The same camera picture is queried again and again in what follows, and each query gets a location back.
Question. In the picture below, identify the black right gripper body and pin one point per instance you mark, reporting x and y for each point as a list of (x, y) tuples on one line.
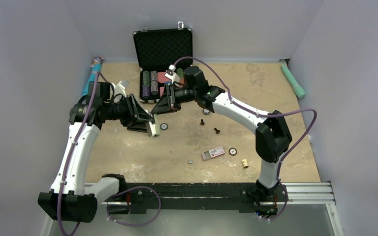
[(181, 95)]

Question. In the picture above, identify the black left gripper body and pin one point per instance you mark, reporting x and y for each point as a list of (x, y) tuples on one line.
[(128, 114)]

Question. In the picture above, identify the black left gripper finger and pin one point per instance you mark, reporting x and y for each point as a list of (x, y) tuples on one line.
[(139, 126), (139, 113)]

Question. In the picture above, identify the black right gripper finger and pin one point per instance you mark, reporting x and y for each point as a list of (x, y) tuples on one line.
[(163, 108), (165, 96)]

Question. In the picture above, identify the red white staple box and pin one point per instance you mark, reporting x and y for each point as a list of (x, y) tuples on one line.
[(213, 153)]

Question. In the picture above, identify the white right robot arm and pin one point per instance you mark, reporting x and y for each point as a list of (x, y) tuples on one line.
[(272, 135)]

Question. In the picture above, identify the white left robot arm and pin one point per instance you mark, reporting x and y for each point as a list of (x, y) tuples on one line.
[(68, 199)]

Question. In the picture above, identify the poker chip near stapler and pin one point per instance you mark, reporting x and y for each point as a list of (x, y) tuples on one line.
[(164, 126)]

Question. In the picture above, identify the grey loose poker chip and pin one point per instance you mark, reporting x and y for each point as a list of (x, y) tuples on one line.
[(206, 112)]

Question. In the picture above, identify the black poker chip case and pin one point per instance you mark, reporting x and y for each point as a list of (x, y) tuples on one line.
[(156, 50)]

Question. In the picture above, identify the blue marker pen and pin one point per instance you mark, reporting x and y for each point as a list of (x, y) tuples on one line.
[(96, 66)]

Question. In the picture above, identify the brown poker chip right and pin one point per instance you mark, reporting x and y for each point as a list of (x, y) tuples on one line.
[(232, 151)]

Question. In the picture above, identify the white chess rook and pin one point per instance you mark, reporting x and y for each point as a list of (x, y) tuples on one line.
[(245, 163)]

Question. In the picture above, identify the green marker pen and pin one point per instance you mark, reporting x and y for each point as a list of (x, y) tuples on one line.
[(298, 90)]

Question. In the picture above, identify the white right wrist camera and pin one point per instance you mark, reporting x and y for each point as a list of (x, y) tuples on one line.
[(171, 74)]

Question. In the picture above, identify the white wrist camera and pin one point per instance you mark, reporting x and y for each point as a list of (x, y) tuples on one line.
[(120, 88), (171, 74)]

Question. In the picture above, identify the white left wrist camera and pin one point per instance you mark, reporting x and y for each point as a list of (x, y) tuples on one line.
[(120, 88)]

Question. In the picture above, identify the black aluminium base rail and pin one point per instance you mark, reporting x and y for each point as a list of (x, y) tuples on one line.
[(242, 197)]

